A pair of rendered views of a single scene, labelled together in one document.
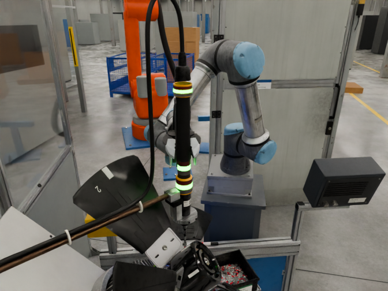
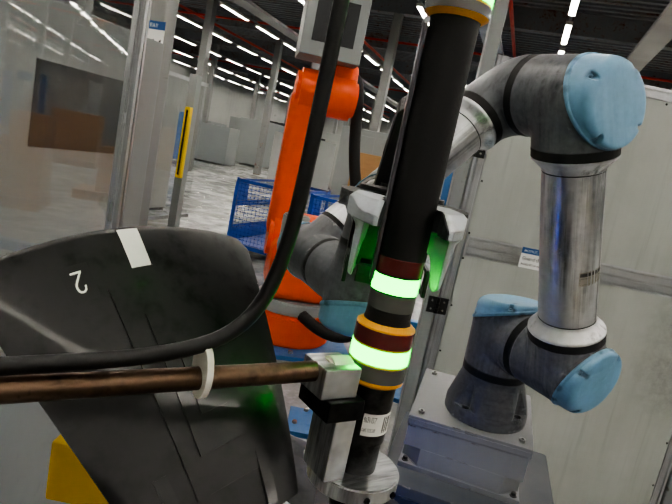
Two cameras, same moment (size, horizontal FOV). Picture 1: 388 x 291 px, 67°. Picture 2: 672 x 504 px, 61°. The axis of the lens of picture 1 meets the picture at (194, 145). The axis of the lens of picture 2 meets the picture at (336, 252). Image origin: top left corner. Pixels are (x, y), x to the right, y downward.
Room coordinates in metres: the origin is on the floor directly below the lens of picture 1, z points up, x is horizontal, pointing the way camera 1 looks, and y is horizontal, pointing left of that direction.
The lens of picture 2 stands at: (0.26, 0.04, 1.53)
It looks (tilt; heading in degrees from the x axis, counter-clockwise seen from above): 10 degrees down; 5
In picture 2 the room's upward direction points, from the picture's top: 12 degrees clockwise
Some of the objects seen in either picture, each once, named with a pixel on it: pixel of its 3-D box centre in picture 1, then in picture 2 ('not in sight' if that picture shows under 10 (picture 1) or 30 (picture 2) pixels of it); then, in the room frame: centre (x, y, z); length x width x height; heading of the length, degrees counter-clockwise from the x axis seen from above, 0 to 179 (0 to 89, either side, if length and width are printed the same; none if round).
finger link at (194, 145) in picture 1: (194, 155); (439, 252); (0.67, 0.00, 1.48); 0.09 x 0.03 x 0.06; 16
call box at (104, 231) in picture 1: (108, 221); (118, 466); (0.99, 0.35, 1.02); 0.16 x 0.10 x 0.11; 96
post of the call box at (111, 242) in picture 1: (111, 240); not in sight; (0.99, 0.35, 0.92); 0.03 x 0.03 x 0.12; 6
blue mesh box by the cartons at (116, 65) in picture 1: (134, 74); (279, 219); (7.74, 1.57, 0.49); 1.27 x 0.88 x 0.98; 169
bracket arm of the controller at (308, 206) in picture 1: (322, 205); not in sight; (1.08, -0.57, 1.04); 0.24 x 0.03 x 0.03; 96
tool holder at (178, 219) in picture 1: (181, 202); (353, 420); (0.66, 0.03, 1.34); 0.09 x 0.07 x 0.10; 131
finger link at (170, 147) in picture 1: (171, 155); (361, 235); (0.66, 0.06, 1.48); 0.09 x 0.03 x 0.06; 176
